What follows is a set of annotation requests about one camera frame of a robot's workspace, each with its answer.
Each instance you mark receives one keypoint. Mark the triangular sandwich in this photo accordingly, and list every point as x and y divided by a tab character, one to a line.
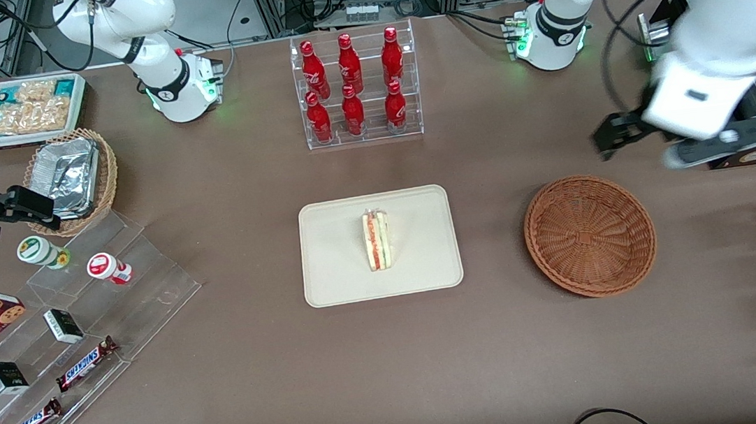
377	240

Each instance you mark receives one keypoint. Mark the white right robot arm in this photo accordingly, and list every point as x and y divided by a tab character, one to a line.
165	87

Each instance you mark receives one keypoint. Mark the silver foil tray stack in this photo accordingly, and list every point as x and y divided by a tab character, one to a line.
68	175

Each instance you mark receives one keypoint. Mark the tan wicker basket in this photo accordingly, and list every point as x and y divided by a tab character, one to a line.
108	170

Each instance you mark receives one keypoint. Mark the round brown wicker basket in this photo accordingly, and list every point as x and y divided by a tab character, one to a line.
588	239

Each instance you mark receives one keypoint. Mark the cream rectangular serving tray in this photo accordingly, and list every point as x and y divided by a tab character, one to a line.
334	259

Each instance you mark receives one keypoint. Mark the green lid yogurt cup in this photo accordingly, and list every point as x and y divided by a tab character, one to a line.
38	250

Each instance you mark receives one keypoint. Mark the red lid yogurt cup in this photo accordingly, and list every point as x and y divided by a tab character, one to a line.
105	267

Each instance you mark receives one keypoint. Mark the large clear cracker bag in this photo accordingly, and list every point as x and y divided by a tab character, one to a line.
31	116

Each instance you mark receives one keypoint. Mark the small black box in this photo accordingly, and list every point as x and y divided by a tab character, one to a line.
64	326
5	377

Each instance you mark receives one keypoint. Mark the clear rice cracker bag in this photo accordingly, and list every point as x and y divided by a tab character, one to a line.
36	90

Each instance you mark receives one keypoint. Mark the small teal snack pack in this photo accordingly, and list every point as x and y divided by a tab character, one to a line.
64	87

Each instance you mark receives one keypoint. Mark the clear acrylic stepped stand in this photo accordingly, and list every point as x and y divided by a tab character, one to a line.
147	292

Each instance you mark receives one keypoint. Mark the red cola bottle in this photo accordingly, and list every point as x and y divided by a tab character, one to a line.
349	66
313	71
395	108
353	113
392	57
319	121

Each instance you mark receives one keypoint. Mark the clear acrylic bottle rack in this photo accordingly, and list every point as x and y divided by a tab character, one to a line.
373	135

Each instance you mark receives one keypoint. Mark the white power strip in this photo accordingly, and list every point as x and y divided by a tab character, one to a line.
361	13

